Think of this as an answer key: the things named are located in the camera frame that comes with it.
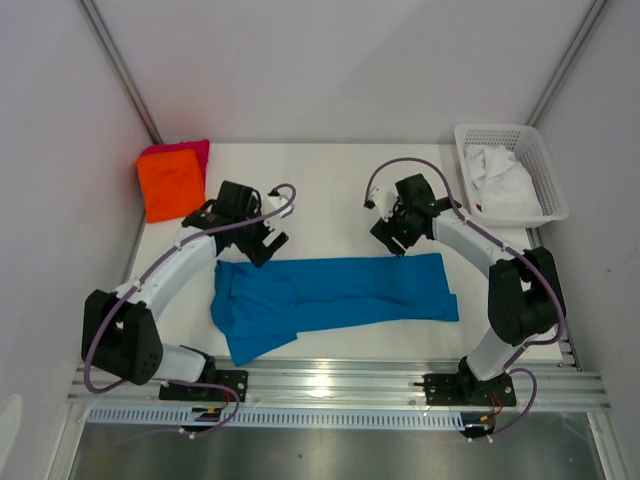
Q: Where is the blue t shirt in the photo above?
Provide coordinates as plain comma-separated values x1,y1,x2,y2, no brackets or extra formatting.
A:
210,253,459,366

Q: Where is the white plastic basket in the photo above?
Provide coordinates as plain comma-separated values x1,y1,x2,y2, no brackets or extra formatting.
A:
454,123,570,228

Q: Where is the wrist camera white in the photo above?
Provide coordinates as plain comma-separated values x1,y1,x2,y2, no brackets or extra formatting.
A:
364,186,398,221
262,189,295,223

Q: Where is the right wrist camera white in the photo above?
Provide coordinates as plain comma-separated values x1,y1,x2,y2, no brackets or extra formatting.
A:
364,186,398,221

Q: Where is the folded orange t shirt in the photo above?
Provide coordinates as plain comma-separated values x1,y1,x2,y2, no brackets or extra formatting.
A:
136,149,205,223

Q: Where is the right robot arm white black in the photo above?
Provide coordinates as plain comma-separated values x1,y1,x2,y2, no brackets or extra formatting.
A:
364,174,566,404

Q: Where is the right aluminium corner post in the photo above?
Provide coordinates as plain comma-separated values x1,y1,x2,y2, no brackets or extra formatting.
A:
526,0,614,128

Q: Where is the white t shirt in basket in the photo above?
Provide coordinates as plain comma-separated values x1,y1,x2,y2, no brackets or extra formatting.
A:
464,145,543,219

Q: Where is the white slotted cable duct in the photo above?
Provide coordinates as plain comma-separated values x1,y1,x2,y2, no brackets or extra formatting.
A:
87,405,464,431

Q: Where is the aluminium mounting rail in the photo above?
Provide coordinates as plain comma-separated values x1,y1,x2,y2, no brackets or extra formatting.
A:
67,357,612,412

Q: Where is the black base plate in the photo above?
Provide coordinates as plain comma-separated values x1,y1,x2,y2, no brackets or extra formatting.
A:
413,373,517,407
159,370,249,403

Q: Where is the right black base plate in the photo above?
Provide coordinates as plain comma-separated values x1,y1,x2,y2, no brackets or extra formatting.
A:
413,373,517,407

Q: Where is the left aluminium corner post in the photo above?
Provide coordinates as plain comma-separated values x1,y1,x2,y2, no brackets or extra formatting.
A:
76,0,163,145

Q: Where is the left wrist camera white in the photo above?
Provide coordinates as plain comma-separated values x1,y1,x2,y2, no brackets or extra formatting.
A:
262,189,295,223

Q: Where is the aluminium corner post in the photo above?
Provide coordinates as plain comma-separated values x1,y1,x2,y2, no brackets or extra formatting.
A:
76,0,163,145
526,0,614,128

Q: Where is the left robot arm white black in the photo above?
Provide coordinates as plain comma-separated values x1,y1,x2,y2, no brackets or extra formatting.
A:
81,181,297,400

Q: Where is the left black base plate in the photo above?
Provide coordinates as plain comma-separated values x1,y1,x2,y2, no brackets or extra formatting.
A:
159,370,249,403

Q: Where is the folded pink t shirt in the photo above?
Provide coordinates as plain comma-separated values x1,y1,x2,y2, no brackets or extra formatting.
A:
141,139,210,182

